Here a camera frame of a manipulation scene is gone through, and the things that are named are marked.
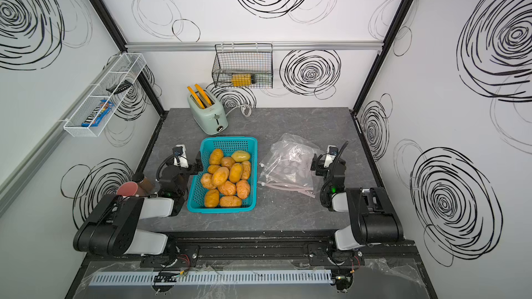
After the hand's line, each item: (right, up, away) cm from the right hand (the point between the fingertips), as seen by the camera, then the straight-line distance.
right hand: (330, 156), depth 90 cm
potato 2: (-46, -3, +3) cm, 46 cm away
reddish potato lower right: (-38, -13, -6) cm, 41 cm away
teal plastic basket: (-56, -18, -9) cm, 59 cm away
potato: (-52, -1, +4) cm, 52 cm away
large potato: (-47, -7, -6) cm, 48 cm away
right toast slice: (-59, +29, +10) cm, 66 cm away
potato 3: (-53, -9, -6) cm, 54 cm away
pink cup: (-88, -14, -2) cm, 89 cm away
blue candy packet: (-87, +16, -21) cm, 91 cm away
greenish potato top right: (-40, -1, +4) cm, 40 cm away
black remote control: (-84, +29, -10) cm, 90 cm away
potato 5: (-43, -17, -9) cm, 47 cm away
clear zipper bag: (-18, -5, +5) cm, 20 cm away
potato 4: (-50, -16, -9) cm, 53 cm away
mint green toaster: (-57, +20, +10) cm, 62 cm away
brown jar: (-80, -13, -2) cm, 81 cm away
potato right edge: (-37, -6, 0) cm, 38 cm away
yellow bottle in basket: (-38, +33, -4) cm, 51 cm away
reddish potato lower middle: (-44, -13, -5) cm, 46 cm away
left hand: (-62, +2, -2) cm, 62 cm away
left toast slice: (-61, +26, +8) cm, 67 cm away
